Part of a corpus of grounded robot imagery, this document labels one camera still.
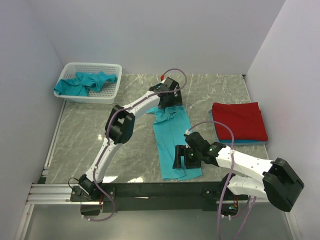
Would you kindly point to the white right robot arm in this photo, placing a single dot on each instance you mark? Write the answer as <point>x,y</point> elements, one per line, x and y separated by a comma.
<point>273,180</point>

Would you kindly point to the folded grey-blue t-shirt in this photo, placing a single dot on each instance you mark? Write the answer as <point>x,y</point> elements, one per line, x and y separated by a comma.
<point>210,117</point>

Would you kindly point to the teal crumpled t-shirt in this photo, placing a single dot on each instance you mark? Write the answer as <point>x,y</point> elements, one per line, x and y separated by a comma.
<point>83,82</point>

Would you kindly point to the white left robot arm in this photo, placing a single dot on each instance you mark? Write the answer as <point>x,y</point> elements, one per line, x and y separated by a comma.
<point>119,129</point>

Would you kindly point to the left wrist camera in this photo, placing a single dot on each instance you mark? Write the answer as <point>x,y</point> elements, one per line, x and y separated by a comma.
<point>169,84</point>

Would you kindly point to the white plastic basket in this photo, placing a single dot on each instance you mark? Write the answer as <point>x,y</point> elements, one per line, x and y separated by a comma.
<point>109,91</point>

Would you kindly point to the folded red t-shirt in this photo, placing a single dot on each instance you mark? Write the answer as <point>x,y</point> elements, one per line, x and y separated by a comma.
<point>244,119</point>

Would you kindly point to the light blue t-shirt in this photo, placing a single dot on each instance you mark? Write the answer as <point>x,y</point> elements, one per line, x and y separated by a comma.
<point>169,128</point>

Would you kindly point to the aluminium rail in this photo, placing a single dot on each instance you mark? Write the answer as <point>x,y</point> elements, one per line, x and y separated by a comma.
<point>54,194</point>

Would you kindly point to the folded blue t-shirt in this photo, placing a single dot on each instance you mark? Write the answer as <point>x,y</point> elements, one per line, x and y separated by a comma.
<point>242,142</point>

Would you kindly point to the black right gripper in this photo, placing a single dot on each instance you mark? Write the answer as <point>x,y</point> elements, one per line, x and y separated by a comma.
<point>181,150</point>

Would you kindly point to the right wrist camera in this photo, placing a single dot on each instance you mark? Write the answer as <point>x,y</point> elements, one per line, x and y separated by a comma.
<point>196,142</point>

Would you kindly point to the black mounting base bar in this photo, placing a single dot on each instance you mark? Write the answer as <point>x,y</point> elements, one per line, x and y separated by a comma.
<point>149,197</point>

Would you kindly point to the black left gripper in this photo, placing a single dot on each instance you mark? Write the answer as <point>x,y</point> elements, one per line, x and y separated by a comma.
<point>176,101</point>

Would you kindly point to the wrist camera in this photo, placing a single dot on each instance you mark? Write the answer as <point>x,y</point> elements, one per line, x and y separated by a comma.
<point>169,84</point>
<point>196,142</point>

